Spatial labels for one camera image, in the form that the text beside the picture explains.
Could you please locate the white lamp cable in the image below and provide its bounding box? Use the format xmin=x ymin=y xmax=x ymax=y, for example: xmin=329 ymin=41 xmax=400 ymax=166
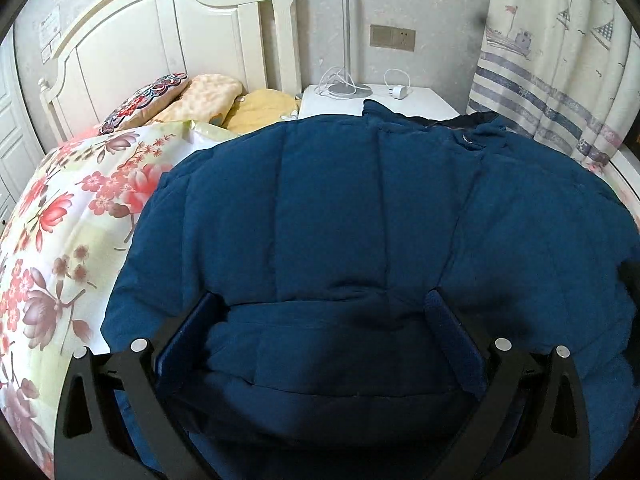
xmin=313 ymin=65 xmax=359 ymax=100

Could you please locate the navy blue padded jacket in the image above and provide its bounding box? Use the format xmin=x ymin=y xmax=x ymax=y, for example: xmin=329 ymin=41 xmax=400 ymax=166
xmin=102 ymin=102 xmax=639 ymax=479

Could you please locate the white nightstand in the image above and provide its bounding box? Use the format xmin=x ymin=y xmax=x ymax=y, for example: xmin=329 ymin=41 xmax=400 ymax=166
xmin=297 ymin=84 xmax=459 ymax=120

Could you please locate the cream wooden headboard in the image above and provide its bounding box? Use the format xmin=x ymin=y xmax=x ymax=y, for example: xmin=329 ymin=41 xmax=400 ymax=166
xmin=39 ymin=0 xmax=302 ymax=142

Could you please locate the orange patterned pillow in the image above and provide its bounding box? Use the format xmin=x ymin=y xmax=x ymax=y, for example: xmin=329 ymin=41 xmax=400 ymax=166
xmin=151 ymin=74 xmax=243 ymax=126

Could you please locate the floral pink green bedspread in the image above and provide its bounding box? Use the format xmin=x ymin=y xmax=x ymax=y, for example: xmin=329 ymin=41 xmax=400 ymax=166
xmin=1 ymin=122 xmax=234 ymax=479

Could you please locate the bronze wall switch plate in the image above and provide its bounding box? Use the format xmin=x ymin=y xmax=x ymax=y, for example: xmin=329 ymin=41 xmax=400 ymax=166
xmin=369 ymin=24 xmax=416 ymax=52

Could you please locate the embroidered red blue pillow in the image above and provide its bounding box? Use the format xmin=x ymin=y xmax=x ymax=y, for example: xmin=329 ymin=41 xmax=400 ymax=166
xmin=99 ymin=73 xmax=189 ymax=134

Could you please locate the silver lamp with round base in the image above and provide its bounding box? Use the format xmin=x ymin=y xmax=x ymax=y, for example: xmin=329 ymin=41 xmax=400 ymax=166
xmin=328 ymin=0 xmax=371 ymax=100

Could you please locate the white charger with cable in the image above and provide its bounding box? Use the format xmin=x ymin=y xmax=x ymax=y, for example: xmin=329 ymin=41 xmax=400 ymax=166
xmin=383 ymin=67 xmax=411 ymax=101

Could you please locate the white wardrobe door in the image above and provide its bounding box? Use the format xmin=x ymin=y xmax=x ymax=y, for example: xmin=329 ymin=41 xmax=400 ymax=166
xmin=0 ymin=27 xmax=44 ymax=230

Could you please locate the yellow floral pillow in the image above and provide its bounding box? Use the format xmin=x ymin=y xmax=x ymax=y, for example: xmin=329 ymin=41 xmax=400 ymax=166
xmin=222 ymin=89 xmax=299 ymax=134

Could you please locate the sailboat print striped curtain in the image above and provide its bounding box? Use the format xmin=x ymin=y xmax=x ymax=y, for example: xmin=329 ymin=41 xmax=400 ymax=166
xmin=468 ymin=0 xmax=639 ymax=169

